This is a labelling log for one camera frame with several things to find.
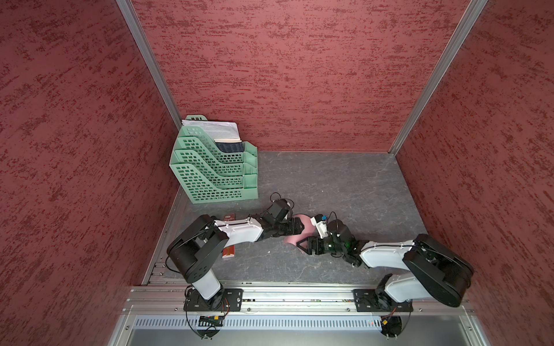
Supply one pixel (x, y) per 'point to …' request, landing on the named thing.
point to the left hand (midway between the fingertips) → (294, 234)
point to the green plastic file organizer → (208, 176)
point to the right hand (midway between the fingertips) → (302, 248)
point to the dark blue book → (230, 146)
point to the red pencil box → (229, 251)
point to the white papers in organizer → (216, 130)
